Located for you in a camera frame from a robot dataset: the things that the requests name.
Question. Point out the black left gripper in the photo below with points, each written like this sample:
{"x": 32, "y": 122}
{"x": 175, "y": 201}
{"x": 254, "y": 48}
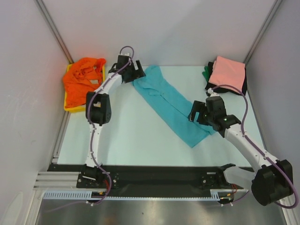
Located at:
{"x": 138, "y": 73}

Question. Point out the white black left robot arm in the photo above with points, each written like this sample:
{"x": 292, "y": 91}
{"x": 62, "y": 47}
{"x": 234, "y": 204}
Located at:
{"x": 98, "y": 113}

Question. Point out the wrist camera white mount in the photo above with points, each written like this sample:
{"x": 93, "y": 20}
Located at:
{"x": 210, "y": 93}
{"x": 127, "y": 54}

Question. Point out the white slotted cable duct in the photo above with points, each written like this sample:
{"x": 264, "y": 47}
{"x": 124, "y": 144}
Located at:
{"x": 98, "y": 195}

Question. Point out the folded pink t shirt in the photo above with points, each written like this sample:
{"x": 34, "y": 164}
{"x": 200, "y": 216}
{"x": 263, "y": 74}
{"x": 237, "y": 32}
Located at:
{"x": 228, "y": 72}

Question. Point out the folded green t shirt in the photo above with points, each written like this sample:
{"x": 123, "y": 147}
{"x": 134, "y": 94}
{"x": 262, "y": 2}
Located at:
{"x": 206, "y": 73}

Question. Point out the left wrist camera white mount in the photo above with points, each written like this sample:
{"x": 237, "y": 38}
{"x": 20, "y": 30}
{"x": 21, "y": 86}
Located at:
{"x": 127, "y": 54}

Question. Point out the orange t shirt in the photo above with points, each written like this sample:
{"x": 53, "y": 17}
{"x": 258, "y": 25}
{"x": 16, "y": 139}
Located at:
{"x": 76, "y": 80}

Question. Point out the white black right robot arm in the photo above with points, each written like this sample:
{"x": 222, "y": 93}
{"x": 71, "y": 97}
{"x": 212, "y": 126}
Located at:
{"x": 271, "y": 179}

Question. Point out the yellow plastic bin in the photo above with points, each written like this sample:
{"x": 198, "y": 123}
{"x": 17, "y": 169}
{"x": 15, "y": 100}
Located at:
{"x": 80, "y": 108}

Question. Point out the light blue t shirt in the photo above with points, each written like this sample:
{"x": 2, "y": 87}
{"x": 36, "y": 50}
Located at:
{"x": 171, "y": 106}

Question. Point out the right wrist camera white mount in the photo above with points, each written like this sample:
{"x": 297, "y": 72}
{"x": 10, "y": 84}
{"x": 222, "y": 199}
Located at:
{"x": 210, "y": 93}

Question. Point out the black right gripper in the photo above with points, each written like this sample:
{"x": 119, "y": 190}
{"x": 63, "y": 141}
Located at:
{"x": 199, "y": 112}

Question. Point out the black mounting base plate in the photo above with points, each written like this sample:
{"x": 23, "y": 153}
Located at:
{"x": 152, "y": 181}

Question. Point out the folded black t shirt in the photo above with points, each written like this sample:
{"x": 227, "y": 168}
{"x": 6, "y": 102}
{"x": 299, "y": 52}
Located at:
{"x": 210, "y": 64}

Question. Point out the beige t shirt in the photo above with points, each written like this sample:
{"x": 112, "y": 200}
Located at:
{"x": 94, "y": 82}

